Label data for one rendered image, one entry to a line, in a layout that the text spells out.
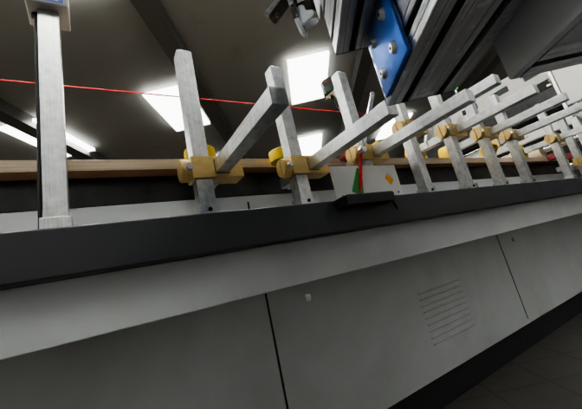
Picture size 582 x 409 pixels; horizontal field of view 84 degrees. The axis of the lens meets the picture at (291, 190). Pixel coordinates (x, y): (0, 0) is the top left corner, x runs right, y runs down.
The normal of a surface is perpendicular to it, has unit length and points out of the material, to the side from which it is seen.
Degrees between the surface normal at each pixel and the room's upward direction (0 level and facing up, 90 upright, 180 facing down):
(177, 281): 90
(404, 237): 90
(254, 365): 90
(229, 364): 90
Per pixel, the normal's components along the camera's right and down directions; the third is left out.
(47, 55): 0.48, -0.33
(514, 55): -0.97, 0.22
